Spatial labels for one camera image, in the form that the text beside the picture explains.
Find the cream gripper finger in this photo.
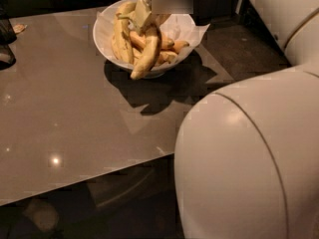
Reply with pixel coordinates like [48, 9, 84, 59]
[134, 0, 155, 31]
[155, 14, 170, 26]

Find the curved yellow banana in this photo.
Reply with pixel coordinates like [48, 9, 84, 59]
[120, 15, 161, 80]

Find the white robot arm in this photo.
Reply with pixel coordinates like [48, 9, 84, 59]
[174, 0, 319, 239]

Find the white paper bowl liner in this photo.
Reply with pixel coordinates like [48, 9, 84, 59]
[96, 10, 211, 67]

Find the small orange banana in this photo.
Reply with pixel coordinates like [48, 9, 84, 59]
[168, 40, 189, 54]
[130, 31, 174, 50]

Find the small orange banana right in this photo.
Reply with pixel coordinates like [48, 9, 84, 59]
[168, 40, 189, 54]

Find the large yellow banana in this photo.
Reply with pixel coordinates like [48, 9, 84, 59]
[112, 1, 136, 64]

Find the white ceramic bowl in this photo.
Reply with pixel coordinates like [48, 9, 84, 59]
[92, 0, 197, 80]

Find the small crumpled wrapper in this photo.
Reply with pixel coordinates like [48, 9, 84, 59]
[13, 24, 27, 34]

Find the black mesh object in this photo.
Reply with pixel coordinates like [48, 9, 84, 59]
[0, 7, 17, 70]

